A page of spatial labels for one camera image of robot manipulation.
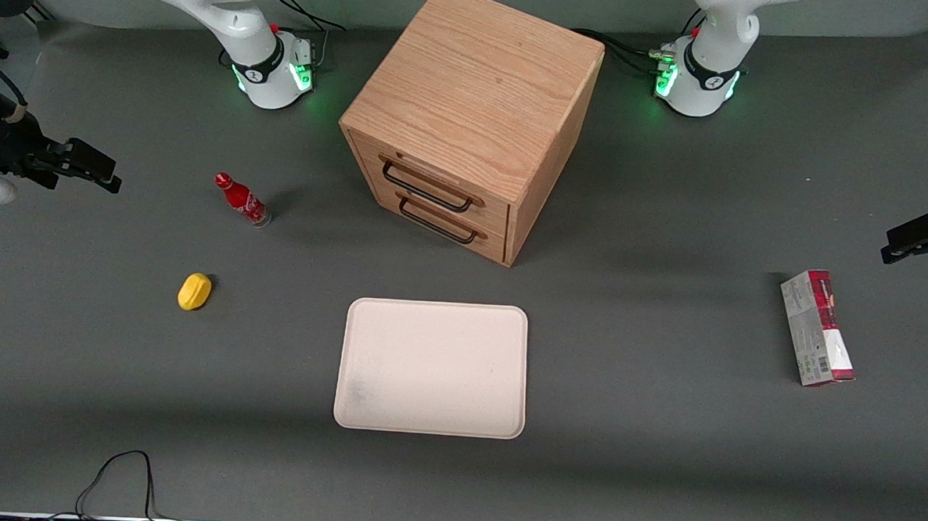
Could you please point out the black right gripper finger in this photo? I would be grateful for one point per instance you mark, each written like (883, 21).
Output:
(93, 156)
(103, 182)

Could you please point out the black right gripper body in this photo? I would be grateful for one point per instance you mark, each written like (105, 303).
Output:
(7, 145)

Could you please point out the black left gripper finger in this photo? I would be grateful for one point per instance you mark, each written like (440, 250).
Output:
(907, 250)
(916, 228)

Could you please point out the red coke bottle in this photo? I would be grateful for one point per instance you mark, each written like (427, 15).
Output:
(243, 201)

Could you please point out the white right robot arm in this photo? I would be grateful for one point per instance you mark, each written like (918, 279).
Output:
(246, 47)

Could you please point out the beige rectangular tray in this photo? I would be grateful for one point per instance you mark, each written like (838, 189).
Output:
(432, 369)

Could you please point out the grey and red carton box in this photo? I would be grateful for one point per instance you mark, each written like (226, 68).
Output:
(817, 331)

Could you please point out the yellow plastic lemon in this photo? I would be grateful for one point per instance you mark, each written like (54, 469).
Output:
(195, 292)

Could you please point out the wooden drawer cabinet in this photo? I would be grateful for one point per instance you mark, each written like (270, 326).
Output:
(480, 81)

